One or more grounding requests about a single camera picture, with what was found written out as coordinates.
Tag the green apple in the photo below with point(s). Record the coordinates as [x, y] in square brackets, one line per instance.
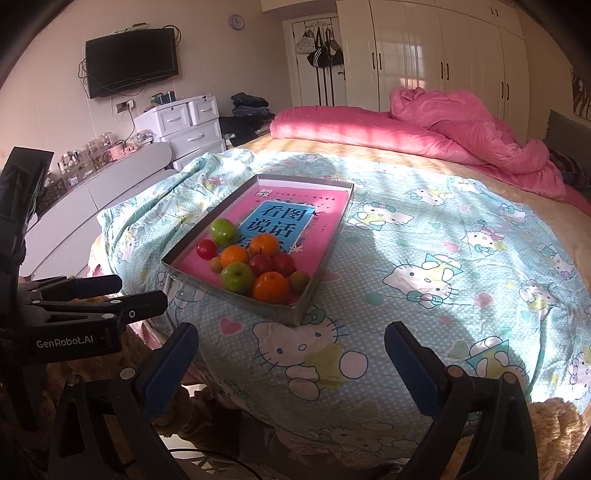
[237, 278]
[223, 231]

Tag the cartoon cat printed blanket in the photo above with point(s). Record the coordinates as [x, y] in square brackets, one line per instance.
[415, 230]

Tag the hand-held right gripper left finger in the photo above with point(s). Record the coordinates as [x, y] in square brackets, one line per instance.
[171, 364]

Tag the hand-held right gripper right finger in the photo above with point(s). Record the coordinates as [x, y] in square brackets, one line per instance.
[411, 364]

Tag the grey headboard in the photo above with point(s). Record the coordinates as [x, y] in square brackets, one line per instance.
[570, 134]

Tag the small green-brown jujube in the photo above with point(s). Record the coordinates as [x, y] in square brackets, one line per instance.
[299, 280]
[215, 266]

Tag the black striped hanging bag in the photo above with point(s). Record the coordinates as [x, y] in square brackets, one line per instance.
[317, 55]

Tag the white wardrobe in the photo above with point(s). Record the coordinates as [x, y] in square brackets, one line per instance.
[415, 46]

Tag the pile of folded clothes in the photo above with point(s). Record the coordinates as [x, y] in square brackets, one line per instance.
[249, 104]

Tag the white drawer cabinet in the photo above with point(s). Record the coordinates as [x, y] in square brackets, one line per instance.
[184, 138]

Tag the pink book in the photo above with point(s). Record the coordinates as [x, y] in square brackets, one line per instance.
[323, 207]
[258, 305]

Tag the orange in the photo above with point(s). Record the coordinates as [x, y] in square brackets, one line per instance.
[264, 244]
[234, 256]
[271, 287]

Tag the red tomato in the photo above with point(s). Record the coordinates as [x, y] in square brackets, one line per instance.
[206, 249]
[261, 264]
[284, 264]

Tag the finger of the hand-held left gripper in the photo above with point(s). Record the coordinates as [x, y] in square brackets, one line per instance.
[138, 307]
[92, 285]

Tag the purple wall clock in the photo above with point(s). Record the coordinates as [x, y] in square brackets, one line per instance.
[236, 21]

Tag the white hanging bag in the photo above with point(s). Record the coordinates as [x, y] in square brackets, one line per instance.
[303, 44]

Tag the white curved dresser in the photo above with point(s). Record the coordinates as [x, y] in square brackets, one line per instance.
[115, 184]

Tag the pink quilt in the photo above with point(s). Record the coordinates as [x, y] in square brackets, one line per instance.
[369, 124]

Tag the wall power outlet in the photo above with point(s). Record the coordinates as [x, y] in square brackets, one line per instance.
[125, 105]

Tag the clear cosmetic organizers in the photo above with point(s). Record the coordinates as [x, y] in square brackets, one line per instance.
[92, 157]

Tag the tree wall painting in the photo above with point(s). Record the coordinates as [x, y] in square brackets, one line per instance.
[582, 97]

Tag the black television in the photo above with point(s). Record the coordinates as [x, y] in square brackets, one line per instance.
[131, 62]

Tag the beige bed sheet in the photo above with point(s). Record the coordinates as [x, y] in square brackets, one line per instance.
[508, 189]

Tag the brown plush blanket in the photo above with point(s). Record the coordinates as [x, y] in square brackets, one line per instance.
[558, 424]

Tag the white door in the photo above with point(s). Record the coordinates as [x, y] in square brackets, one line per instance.
[295, 78]

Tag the dark striped cloth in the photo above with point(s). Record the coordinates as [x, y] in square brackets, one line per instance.
[570, 170]

